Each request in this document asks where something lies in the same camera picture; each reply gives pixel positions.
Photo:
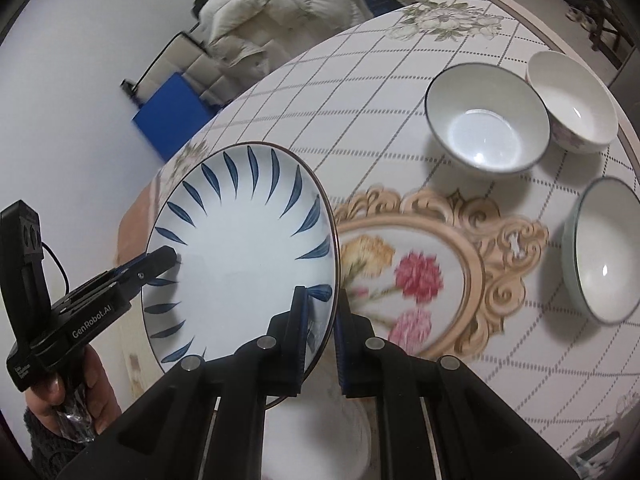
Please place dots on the blue leaf pattern plate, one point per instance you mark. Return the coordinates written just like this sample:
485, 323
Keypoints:
245, 255

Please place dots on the pink floral white bowl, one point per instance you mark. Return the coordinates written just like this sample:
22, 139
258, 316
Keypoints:
575, 97

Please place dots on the pale green rimmed bowl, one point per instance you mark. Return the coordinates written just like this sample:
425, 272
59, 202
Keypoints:
607, 255

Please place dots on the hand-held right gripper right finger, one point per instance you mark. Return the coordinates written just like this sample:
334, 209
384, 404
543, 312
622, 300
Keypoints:
341, 345

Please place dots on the grey rimmed white bowl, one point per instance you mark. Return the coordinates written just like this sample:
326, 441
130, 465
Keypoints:
485, 122

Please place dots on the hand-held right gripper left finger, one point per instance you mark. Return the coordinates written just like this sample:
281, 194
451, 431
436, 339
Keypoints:
301, 320

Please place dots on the plain white plate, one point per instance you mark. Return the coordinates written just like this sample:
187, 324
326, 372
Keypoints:
315, 435

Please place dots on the pair of slippers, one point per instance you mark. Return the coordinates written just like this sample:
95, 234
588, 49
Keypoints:
582, 17

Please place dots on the floral printed tablecloth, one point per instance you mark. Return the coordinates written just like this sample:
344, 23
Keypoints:
360, 90

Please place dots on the person's left hand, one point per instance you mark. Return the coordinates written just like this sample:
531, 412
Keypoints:
75, 392

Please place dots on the blue box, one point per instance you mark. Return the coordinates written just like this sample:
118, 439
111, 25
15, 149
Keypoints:
167, 115

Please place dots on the person's left forearm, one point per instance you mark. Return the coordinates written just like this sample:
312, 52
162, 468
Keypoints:
47, 442

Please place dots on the white down jacket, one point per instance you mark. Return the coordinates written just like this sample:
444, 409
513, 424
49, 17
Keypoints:
272, 10

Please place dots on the dark wooden furniture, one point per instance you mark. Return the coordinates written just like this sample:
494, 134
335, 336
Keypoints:
595, 5

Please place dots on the beige padded sofa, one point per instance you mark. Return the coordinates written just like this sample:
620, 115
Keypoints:
200, 65

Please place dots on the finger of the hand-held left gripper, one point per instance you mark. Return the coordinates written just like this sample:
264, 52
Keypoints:
142, 271

